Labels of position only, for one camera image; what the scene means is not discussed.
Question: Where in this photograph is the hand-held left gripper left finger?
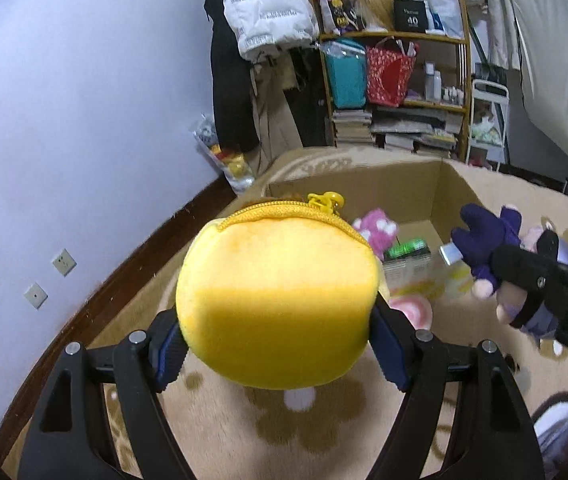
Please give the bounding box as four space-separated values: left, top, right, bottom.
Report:
18 309 191 480

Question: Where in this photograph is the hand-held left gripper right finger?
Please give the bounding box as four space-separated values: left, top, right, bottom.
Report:
371 304 547 480

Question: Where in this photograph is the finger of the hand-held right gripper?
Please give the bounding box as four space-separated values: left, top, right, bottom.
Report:
492 244 568 331

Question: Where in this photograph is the purple plush doll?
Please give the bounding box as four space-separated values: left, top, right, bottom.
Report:
438 203 568 337

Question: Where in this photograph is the green tissue pack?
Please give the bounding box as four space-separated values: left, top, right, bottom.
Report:
383 239 430 264

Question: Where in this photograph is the cardboard box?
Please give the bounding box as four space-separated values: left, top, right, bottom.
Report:
263 157 495 307

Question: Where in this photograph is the pink bear plush toy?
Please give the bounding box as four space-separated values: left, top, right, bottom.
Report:
352 208 401 262

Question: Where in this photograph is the yellow plush zipper pouch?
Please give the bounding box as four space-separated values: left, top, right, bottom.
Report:
175 190 391 391

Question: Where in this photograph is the pink swirl roll plush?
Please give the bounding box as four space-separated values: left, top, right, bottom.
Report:
390 293 435 332

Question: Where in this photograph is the grey plush slipper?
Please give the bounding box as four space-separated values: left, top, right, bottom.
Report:
532 394 568 477

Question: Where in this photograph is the white trolley cart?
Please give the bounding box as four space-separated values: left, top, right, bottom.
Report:
466 76 510 172

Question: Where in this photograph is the pile of magazines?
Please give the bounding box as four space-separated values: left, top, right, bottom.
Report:
371 104 460 159

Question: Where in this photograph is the wooden shelf rack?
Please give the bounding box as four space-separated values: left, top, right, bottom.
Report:
313 0 473 162

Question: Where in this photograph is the white garment cover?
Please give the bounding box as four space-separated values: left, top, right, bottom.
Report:
508 0 568 182

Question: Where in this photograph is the clear bag of toys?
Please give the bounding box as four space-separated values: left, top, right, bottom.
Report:
192 114 255 197

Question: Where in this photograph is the stack of books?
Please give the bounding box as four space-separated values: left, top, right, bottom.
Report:
332 107 374 149

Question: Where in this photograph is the red gift bag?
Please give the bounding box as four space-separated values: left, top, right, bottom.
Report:
365 36 420 108

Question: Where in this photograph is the beige hanging garment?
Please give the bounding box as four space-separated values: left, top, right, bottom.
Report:
250 54 305 162

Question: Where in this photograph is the dark hanging garment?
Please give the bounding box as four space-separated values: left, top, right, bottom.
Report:
288 46 337 149

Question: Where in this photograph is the teal bag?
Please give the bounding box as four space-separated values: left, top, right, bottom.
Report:
323 39 369 111

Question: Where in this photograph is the black hanging coat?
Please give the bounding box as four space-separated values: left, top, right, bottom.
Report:
203 0 261 154

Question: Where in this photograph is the white plastic bag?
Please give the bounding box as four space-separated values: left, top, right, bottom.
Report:
426 0 465 39

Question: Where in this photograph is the black gift box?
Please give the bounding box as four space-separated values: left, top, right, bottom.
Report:
393 0 429 35

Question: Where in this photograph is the blond wig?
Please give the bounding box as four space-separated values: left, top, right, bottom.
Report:
351 0 397 32

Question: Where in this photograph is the patterned purple package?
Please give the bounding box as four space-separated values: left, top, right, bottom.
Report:
311 0 365 37

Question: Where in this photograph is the white puffer jacket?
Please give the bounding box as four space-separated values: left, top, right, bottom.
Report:
222 0 321 62

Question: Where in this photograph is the wall socket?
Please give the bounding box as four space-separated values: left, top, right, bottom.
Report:
51 248 77 277
23 282 48 310

